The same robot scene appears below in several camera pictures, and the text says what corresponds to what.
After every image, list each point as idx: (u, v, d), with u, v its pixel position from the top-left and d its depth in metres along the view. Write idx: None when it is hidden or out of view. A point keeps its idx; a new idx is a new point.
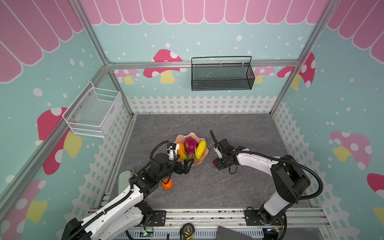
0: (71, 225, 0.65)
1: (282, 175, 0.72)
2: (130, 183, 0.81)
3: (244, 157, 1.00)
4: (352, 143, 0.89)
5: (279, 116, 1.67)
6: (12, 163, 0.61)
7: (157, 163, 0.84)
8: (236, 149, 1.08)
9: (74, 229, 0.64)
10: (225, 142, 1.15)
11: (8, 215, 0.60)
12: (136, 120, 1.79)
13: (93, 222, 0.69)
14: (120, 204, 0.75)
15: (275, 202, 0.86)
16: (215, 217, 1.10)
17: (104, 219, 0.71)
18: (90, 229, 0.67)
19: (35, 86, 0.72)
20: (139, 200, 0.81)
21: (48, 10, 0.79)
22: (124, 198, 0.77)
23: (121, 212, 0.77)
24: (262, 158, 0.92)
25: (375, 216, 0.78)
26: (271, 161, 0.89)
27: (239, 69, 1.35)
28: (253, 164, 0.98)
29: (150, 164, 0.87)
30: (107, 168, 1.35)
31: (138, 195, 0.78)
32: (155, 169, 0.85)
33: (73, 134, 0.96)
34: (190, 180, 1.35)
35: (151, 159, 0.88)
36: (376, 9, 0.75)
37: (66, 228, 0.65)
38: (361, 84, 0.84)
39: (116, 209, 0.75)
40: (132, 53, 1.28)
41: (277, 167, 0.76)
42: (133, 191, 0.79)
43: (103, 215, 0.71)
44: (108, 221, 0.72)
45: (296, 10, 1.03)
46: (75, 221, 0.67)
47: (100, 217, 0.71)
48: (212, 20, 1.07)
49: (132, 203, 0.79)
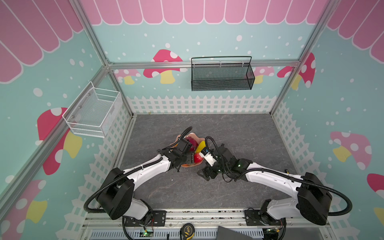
0: (113, 175, 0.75)
1: (311, 200, 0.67)
2: (161, 153, 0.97)
3: (254, 176, 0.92)
4: (352, 143, 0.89)
5: (279, 116, 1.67)
6: (12, 163, 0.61)
7: (185, 142, 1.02)
8: (241, 165, 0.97)
9: (117, 175, 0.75)
10: (227, 153, 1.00)
11: (8, 215, 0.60)
12: (136, 120, 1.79)
13: (135, 172, 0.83)
14: (154, 165, 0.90)
15: (281, 209, 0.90)
16: (215, 217, 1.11)
17: (142, 173, 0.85)
18: (132, 177, 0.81)
19: (35, 86, 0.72)
20: (166, 168, 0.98)
21: (47, 9, 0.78)
22: (157, 161, 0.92)
23: (153, 172, 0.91)
24: (281, 179, 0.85)
25: (375, 216, 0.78)
26: (293, 183, 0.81)
27: (239, 69, 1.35)
28: (266, 182, 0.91)
29: (179, 142, 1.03)
30: (107, 168, 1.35)
31: (166, 163, 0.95)
32: (181, 146, 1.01)
33: (73, 134, 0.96)
34: (190, 180, 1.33)
35: (179, 139, 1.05)
36: (377, 9, 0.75)
37: (110, 176, 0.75)
38: (361, 84, 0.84)
39: (151, 168, 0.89)
40: (132, 53, 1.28)
41: (302, 191, 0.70)
42: (163, 158, 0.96)
43: (141, 170, 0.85)
44: (144, 176, 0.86)
45: (296, 9, 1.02)
46: (118, 170, 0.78)
47: (139, 170, 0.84)
48: (212, 20, 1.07)
49: (161, 168, 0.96)
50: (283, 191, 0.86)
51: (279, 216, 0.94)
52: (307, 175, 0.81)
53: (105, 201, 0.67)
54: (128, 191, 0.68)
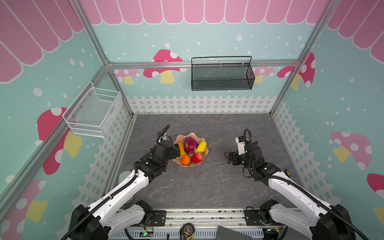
0: (78, 212, 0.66)
1: (331, 231, 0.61)
2: (135, 168, 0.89)
3: (277, 184, 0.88)
4: (352, 143, 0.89)
5: (279, 116, 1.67)
6: (12, 163, 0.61)
7: (163, 146, 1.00)
8: (267, 168, 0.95)
9: (82, 214, 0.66)
10: (258, 152, 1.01)
11: (8, 215, 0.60)
12: (136, 120, 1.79)
13: (101, 207, 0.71)
14: (126, 189, 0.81)
15: (286, 218, 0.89)
16: (215, 217, 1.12)
17: (112, 203, 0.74)
18: (98, 214, 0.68)
19: (35, 86, 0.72)
20: (145, 184, 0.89)
21: (47, 9, 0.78)
22: (130, 182, 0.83)
23: (126, 197, 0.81)
24: (306, 198, 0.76)
25: (375, 216, 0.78)
26: (318, 207, 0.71)
27: (239, 69, 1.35)
28: (289, 197, 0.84)
29: (157, 148, 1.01)
30: (107, 168, 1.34)
31: (142, 179, 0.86)
32: (160, 153, 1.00)
33: (73, 134, 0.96)
34: (190, 180, 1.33)
35: (157, 145, 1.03)
36: (377, 9, 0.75)
37: (73, 215, 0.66)
38: (361, 84, 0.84)
39: (122, 194, 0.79)
40: (132, 53, 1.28)
41: (324, 218, 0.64)
42: (138, 176, 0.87)
43: (110, 201, 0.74)
44: (115, 206, 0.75)
45: (296, 9, 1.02)
46: (82, 207, 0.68)
47: (106, 202, 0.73)
48: (212, 20, 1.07)
49: (138, 188, 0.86)
50: (303, 211, 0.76)
51: (279, 220, 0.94)
52: (338, 206, 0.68)
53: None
54: (95, 233, 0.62)
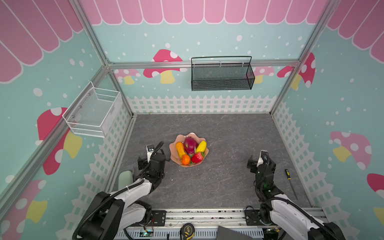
0: (100, 197, 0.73)
1: None
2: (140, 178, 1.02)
3: (279, 204, 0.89)
4: (352, 143, 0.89)
5: (279, 116, 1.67)
6: (12, 163, 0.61)
7: (157, 161, 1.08)
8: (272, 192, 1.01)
9: (103, 199, 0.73)
10: (270, 177, 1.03)
11: (8, 215, 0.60)
12: (136, 120, 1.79)
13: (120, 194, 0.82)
14: (138, 186, 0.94)
15: (287, 225, 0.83)
16: (215, 217, 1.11)
17: (129, 193, 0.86)
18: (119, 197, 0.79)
19: (35, 86, 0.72)
20: (147, 191, 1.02)
21: (47, 9, 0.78)
22: (141, 182, 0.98)
23: (137, 194, 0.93)
24: (300, 214, 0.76)
25: (375, 216, 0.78)
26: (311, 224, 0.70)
27: (239, 69, 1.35)
28: (286, 215, 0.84)
29: (151, 163, 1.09)
30: (107, 169, 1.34)
31: (148, 184, 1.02)
32: (156, 166, 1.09)
33: (73, 134, 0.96)
34: (190, 180, 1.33)
35: (152, 159, 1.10)
36: (376, 9, 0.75)
37: (95, 200, 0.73)
38: (361, 84, 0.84)
39: (135, 189, 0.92)
40: (132, 53, 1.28)
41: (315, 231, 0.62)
42: (145, 180, 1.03)
43: (127, 191, 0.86)
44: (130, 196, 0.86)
45: (296, 9, 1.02)
46: (104, 193, 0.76)
47: (124, 191, 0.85)
48: (212, 20, 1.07)
49: (145, 191, 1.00)
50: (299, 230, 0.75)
51: (277, 222, 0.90)
52: (331, 224, 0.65)
53: (89, 231, 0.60)
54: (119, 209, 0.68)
